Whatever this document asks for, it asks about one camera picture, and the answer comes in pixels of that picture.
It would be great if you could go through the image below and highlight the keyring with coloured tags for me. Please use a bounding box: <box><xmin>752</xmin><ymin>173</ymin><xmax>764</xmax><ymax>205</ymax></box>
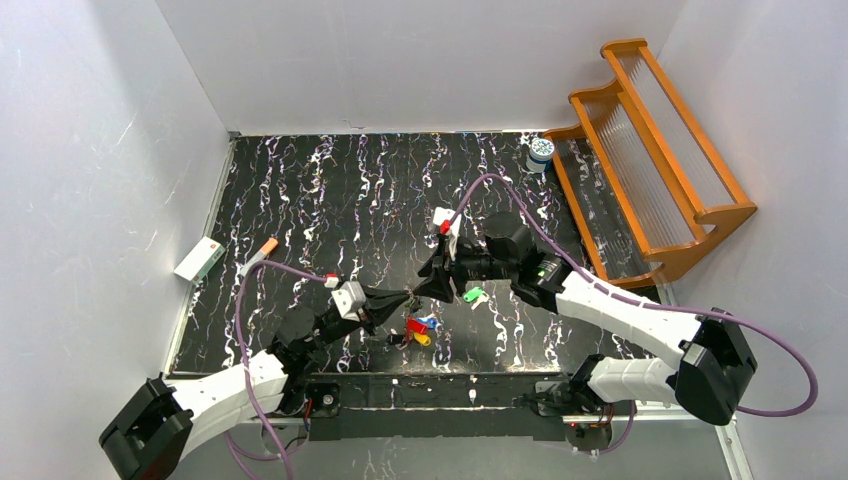
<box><xmin>385</xmin><ymin>296</ymin><xmax>440</xmax><ymax>349</ymax></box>

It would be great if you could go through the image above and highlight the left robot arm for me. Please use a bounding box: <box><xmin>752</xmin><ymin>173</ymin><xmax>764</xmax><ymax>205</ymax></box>
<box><xmin>98</xmin><ymin>281</ymin><xmax>414</xmax><ymax>479</ymax></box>

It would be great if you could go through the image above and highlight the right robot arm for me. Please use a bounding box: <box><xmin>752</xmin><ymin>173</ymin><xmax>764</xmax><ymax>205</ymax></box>
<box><xmin>414</xmin><ymin>207</ymin><xmax>757</xmax><ymax>425</ymax></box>

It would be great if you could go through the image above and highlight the green tagged loose key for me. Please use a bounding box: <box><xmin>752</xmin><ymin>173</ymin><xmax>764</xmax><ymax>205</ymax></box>
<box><xmin>462</xmin><ymin>287</ymin><xmax>490</xmax><ymax>311</ymax></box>

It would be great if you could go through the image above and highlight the orange white marker tube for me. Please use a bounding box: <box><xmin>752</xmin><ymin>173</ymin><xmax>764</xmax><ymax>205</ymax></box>
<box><xmin>238</xmin><ymin>237</ymin><xmax>279</xmax><ymax>278</ymax></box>

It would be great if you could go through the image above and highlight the small white blue jar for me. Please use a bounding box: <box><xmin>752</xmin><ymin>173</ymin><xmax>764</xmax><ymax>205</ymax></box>
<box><xmin>526</xmin><ymin>137</ymin><xmax>556</xmax><ymax>173</ymax></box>

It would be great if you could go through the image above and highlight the white cardboard box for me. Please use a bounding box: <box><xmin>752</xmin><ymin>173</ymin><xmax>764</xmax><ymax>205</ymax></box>
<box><xmin>173</xmin><ymin>236</ymin><xmax>225</xmax><ymax>285</ymax></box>

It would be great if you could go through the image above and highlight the orange wooden rack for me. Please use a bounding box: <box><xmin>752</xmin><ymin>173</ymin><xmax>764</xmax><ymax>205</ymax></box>
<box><xmin>543</xmin><ymin>39</ymin><xmax>757</xmax><ymax>282</ymax></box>

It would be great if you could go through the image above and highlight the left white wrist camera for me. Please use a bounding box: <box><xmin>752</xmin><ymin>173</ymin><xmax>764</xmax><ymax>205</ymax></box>
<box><xmin>324</xmin><ymin>275</ymin><xmax>367</xmax><ymax>322</ymax></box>

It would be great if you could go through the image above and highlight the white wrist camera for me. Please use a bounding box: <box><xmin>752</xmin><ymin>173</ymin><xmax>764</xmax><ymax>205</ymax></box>
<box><xmin>324</xmin><ymin>275</ymin><xmax>367</xmax><ymax>322</ymax></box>
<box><xmin>430</xmin><ymin>207</ymin><xmax>462</xmax><ymax>260</ymax></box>

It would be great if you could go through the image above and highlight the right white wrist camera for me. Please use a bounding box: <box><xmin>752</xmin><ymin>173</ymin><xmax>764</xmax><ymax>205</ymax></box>
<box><xmin>430</xmin><ymin>207</ymin><xmax>462</xmax><ymax>260</ymax></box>

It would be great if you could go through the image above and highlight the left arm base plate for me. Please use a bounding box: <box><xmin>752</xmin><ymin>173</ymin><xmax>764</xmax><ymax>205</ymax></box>
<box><xmin>278</xmin><ymin>381</ymin><xmax>341</xmax><ymax>419</ymax></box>

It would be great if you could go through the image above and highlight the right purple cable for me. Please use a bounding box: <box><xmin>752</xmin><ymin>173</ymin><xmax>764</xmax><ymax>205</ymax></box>
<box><xmin>450</xmin><ymin>173</ymin><xmax>819</xmax><ymax>458</ymax></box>

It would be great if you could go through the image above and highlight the purple cable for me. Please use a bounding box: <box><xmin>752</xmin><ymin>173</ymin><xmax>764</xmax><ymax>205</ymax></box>
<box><xmin>450</xmin><ymin>173</ymin><xmax>819</xmax><ymax>458</ymax></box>
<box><xmin>223</xmin><ymin>259</ymin><xmax>339</xmax><ymax>480</ymax></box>

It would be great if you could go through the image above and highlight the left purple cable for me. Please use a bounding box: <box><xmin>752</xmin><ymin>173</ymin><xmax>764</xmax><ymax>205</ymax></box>
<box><xmin>223</xmin><ymin>259</ymin><xmax>339</xmax><ymax>480</ymax></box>

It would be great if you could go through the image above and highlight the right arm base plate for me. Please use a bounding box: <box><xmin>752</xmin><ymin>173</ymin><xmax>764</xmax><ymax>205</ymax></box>
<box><xmin>514</xmin><ymin>380</ymin><xmax>633</xmax><ymax>423</ymax></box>

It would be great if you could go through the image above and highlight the aluminium rail frame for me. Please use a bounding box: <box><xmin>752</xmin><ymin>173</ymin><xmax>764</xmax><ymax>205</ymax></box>
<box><xmin>123</xmin><ymin>374</ymin><xmax>755</xmax><ymax>480</ymax></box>

